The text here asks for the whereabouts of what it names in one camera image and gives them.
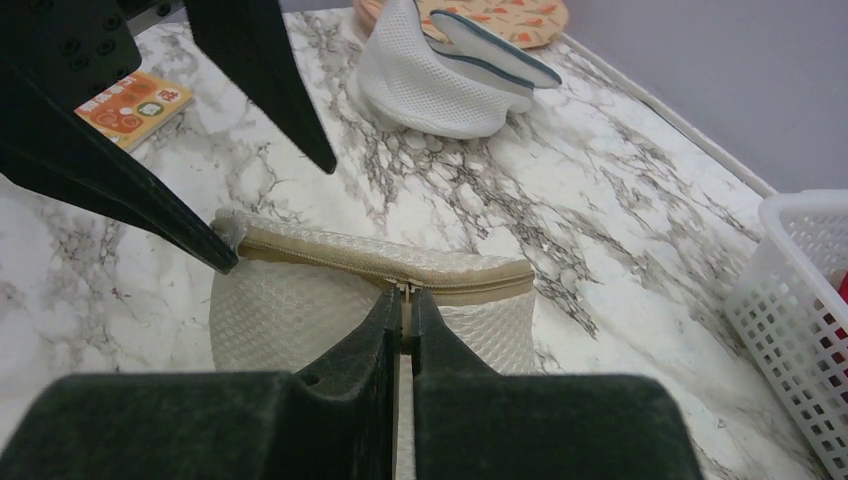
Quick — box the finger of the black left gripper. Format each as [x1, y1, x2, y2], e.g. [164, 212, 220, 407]
[184, 0, 337, 174]

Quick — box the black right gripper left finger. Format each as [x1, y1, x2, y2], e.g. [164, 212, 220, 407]
[1, 289, 402, 479]

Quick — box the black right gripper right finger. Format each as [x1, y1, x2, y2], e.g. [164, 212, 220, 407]
[411, 290, 702, 479]

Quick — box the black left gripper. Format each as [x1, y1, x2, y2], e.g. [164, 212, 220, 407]
[1, 0, 238, 273]

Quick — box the orange floral laundry bag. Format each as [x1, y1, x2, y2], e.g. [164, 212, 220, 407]
[352, 0, 571, 51]

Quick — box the red bra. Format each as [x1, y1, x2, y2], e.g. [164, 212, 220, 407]
[830, 270, 848, 303]

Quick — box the orange small booklet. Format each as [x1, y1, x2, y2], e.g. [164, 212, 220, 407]
[75, 70, 193, 152]

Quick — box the white plastic basket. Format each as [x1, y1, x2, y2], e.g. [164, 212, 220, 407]
[724, 190, 847, 479]

